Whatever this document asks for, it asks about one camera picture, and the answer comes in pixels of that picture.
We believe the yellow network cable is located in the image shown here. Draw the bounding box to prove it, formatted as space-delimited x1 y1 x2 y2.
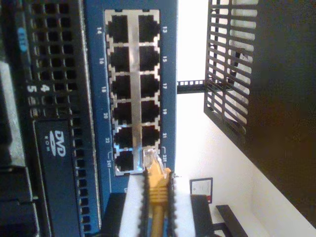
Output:
143 149 172 237

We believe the white label card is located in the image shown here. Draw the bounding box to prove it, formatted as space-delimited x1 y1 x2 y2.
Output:
189 177 214 203

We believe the black rack server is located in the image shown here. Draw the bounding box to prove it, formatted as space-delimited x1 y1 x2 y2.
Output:
0 0 103 237

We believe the black vented cabinet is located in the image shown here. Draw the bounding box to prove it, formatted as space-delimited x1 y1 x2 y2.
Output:
203 0 316 215

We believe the black metal frame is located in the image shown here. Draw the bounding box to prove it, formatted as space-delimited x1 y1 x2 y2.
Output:
215 204 249 237

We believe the black perforated rack post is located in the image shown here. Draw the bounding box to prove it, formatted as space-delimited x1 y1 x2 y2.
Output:
176 79 206 94

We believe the blue network switch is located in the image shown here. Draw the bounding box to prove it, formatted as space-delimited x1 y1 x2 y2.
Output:
82 0 179 223

